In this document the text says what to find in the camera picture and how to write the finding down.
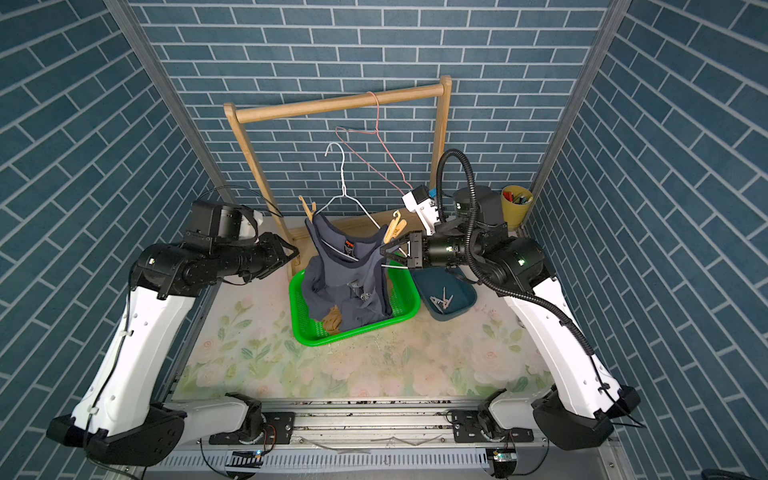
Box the wooden clothes rack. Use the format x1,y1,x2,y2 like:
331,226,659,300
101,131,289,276
223,75,454,265

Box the tan tank top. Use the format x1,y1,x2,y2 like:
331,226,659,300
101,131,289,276
321,306,342,335

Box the dark teal plastic bin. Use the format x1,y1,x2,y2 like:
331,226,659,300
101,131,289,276
410,268,477,322

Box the wooden clothespin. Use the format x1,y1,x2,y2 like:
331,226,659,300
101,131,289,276
298,196,317,221
383,210,407,244

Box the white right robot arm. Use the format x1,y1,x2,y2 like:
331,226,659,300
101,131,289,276
382,186,640,451

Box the white wire hanger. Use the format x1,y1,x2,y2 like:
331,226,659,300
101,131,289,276
308,142,407,270

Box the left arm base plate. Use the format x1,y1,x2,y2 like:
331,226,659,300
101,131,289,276
208,411,296,447

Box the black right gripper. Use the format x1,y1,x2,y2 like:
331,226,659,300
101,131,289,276
383,232,481,270

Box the pink wire hanger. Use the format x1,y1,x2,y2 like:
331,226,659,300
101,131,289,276
334,91,413,196

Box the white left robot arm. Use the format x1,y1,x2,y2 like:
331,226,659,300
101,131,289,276
46,200,299,467

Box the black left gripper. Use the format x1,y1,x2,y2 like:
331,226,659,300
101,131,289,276
214,230,303,280

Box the dark grey tank top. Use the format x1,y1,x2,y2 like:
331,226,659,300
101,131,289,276
301,244,393,333

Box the green plastic basket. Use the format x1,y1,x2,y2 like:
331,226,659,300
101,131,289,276
289,269,421,347

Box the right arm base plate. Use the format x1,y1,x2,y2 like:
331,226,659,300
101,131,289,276
444,410,534,443

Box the yellow pen cup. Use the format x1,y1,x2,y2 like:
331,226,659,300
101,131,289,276
501,185,534,230

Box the floral table mat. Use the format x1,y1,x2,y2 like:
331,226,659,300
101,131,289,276
173,215,556,400

